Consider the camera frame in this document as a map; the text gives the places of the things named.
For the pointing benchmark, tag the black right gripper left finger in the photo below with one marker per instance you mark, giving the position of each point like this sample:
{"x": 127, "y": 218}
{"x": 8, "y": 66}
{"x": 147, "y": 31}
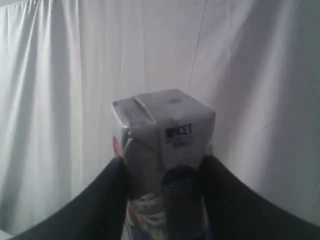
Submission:
{"x": 97, "y": 213}

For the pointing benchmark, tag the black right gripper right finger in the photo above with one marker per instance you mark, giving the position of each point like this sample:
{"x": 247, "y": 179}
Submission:
{"x": 236, "y": 212}

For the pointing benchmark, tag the blue white milk carton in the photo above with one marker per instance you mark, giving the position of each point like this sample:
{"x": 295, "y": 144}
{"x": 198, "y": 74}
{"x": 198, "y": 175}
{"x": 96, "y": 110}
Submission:
{"x": 163, "y": 137}

